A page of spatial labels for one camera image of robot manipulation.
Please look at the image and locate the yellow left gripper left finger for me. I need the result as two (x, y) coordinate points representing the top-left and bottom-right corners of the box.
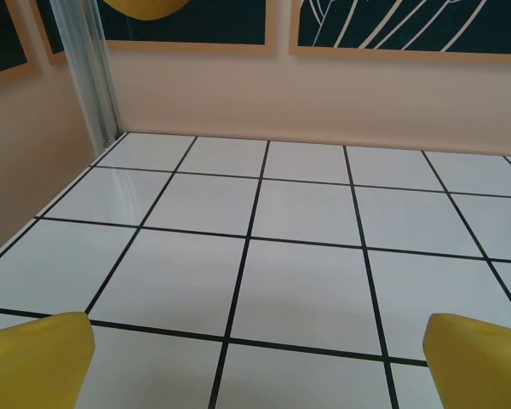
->
(0, 311), (95, 409)

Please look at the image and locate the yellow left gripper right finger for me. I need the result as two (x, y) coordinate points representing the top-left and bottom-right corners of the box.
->
(423, 313), (511, 409)

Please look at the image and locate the aluminium frame post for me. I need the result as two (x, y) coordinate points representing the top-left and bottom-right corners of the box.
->
(50, 0), (123, 157)

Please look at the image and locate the wall panel with yellow oval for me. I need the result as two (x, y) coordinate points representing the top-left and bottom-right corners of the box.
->
(33, 0), (278, 66)

